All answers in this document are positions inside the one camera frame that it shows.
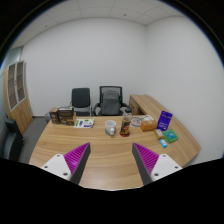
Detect wooden cabinet with glass doors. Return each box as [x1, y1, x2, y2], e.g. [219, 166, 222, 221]
[3, 59, 34, 134]

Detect purple standing card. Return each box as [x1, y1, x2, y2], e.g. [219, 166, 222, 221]
[156, 110, 174, 132]

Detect small tan box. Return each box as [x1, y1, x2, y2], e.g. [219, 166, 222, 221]
[153, 128, 166, 140]

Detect large dark brown box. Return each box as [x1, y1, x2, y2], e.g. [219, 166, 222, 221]
[57, 105, 77, 127]

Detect white green purple leaflet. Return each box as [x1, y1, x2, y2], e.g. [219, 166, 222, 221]
[73, 118, 96, 129]

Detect clear bottle with dark label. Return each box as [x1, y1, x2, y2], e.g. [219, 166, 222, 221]
[119, 114, 132, 137]

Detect small brown box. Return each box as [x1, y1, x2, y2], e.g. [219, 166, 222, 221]
[48, 106, 60, 125]

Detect grey mesh office chair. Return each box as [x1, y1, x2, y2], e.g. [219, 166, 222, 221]
[92, 85, 133, 117]

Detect orange box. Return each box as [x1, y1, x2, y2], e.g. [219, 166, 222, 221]
[139, 119, 158, 132]

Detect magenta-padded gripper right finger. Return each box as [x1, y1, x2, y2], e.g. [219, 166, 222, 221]
[132, 142, 184, 186]

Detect small blue packet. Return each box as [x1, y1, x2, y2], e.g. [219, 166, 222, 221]
[158, 138, 169, 149]

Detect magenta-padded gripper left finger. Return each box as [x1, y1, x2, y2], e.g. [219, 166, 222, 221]
[40, 142, 92, 185]

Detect black office chair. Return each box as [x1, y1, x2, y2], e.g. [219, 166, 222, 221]
[69, 87, 93, 117]

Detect wooden side desk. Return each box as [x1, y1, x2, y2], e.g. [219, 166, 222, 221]
[128, 94, 161, 118]

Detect white and grey mug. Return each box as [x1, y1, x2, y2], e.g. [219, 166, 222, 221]
[104, 119, 118, 137]

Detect black leather armchair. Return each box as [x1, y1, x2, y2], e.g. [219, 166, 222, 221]
[0, 116, 25, 162]

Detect green flat box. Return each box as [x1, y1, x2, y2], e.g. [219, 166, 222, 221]
[162, 129, 180, 144]

